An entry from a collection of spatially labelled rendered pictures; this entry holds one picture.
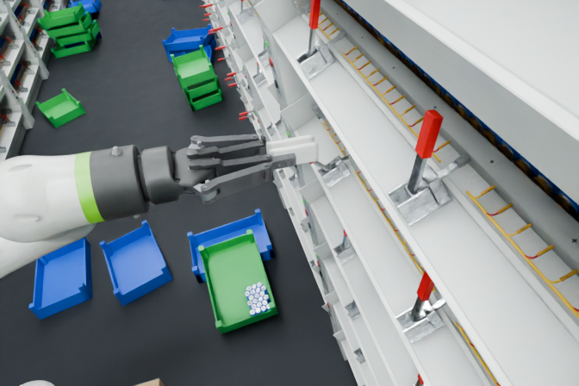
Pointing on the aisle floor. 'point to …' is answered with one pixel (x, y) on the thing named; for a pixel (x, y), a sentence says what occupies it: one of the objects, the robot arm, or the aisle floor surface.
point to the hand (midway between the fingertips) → (292, 151)
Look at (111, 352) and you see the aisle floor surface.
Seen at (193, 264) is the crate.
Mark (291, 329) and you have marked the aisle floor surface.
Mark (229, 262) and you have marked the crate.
